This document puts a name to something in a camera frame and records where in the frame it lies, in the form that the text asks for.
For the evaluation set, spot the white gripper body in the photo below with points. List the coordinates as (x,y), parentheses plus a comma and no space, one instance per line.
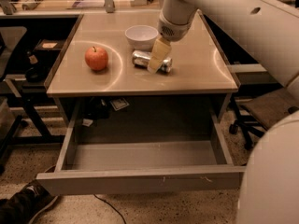
(173,31)

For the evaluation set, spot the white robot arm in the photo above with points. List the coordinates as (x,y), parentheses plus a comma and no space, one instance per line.
(268,31)

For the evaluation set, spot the white paper label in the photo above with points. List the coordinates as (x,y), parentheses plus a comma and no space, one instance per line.
(119,104)

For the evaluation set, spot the white ceramic bowl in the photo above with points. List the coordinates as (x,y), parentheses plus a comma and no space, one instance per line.
(141,37)

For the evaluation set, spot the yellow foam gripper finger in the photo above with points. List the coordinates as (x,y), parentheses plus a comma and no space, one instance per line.
(159,52)

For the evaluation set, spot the red apple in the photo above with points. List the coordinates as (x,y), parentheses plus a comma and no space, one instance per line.
(96,58)

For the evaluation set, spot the open grey top drawer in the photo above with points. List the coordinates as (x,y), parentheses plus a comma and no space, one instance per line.
(137,152)

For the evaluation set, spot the black office chair right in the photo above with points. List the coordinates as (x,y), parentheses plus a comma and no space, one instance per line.
(259,114)

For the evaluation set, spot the grey cabinet desk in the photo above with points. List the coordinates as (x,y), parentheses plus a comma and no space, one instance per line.
(198,67)

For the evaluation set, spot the grey office chair left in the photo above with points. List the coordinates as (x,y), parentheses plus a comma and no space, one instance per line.
(9,123)

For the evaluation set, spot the silver blue redbull can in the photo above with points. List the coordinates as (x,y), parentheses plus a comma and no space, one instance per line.
(142,58)

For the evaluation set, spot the black shoe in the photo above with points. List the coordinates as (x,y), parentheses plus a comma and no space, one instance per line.
(29,203)

